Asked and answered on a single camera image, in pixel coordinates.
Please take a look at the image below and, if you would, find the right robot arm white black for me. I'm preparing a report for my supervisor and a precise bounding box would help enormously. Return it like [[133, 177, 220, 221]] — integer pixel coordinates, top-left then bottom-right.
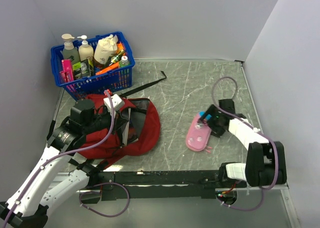
[[198, 99, 287, 189]]

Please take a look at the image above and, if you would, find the green glass bottle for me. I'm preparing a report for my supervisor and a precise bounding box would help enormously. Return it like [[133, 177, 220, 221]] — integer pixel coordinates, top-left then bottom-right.
[[110, 50, 126, 64]]

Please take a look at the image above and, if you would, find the pink box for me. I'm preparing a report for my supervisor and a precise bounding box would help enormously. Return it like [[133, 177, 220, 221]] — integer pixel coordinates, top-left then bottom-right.
[[60, 59, 74, 83]]

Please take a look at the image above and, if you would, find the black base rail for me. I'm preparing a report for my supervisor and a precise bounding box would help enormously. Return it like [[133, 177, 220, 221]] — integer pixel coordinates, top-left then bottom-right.
[[68, 170, 248, 202]]

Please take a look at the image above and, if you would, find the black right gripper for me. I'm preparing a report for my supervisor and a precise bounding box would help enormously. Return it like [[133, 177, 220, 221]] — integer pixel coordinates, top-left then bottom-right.
[[197, 104, 226, 138]]

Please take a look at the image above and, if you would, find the Jane Eyre book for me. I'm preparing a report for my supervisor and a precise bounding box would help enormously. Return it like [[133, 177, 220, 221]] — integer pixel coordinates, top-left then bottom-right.
[[127, 127, 139, 144]]

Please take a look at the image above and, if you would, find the cream pump bottle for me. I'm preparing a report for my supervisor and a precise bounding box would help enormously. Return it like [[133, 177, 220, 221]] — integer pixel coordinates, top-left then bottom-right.
[[77, 35, 94, 61]]

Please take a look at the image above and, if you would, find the grey-green pump bottle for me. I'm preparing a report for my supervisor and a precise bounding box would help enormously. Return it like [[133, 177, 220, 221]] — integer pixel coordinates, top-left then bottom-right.
[[61, 34, 80, 65]]

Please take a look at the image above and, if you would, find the pink pencil case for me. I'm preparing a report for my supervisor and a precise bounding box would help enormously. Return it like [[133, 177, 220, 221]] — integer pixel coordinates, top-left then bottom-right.
[[185, 111, 212, 153]]

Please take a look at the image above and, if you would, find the white book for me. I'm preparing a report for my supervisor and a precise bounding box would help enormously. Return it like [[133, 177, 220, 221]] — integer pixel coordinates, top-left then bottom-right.
[[121, 108, 131, 147]]

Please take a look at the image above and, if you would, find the blue plastic basket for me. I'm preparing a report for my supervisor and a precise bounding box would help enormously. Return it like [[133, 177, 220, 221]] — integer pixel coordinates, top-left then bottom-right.
[[50, 31, 136, 103]]

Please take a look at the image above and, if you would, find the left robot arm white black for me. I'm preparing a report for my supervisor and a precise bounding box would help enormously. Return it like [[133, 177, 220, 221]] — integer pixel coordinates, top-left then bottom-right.
[[0, 98, 123, 227]]

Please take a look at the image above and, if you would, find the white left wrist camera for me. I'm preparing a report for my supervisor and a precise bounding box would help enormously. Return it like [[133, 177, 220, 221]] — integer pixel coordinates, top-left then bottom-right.
[[103, 94, 125, 112]]

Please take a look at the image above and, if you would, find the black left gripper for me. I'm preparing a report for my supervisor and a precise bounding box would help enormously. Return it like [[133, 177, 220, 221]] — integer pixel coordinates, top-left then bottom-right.
[[83, 106, 130, 134]]

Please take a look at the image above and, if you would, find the red backpack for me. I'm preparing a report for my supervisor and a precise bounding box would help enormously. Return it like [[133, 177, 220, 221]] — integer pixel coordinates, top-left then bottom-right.
[[46, 70, 167, 170]]

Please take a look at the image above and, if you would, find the beige cloth bag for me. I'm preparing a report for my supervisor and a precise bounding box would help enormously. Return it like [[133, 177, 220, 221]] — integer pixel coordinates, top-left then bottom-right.
[[93, 35, 118, 65]]

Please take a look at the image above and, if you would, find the dark green box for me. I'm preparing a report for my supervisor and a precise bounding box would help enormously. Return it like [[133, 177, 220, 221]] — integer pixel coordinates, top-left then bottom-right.
[[72, 59, 95, 80]]

